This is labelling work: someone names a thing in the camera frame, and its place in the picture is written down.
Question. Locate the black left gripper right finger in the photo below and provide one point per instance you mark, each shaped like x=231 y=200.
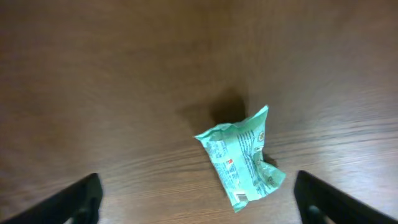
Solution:
x=319 y=201

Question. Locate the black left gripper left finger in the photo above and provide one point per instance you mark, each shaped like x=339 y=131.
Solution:
x=80 y=202

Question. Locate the teal toilet tissue pack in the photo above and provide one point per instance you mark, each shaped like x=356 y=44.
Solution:
x=235 y=150

